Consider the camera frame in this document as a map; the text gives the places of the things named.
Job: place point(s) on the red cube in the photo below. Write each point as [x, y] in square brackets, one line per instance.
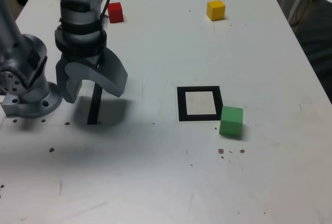
[115, 14]

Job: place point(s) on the yellow cube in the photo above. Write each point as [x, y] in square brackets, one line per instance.
[215, 11]

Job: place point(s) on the black tape square outline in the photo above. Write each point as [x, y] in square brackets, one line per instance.
[181, 104]

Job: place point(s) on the black tape strip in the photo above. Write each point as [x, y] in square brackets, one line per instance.
[93, 110]

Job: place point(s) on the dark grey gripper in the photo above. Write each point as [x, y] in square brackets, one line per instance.
[83, 60]

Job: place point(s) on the green cube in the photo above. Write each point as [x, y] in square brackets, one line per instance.
[230, 124]

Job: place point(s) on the person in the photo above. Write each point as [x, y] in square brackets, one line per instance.
[319, 42]

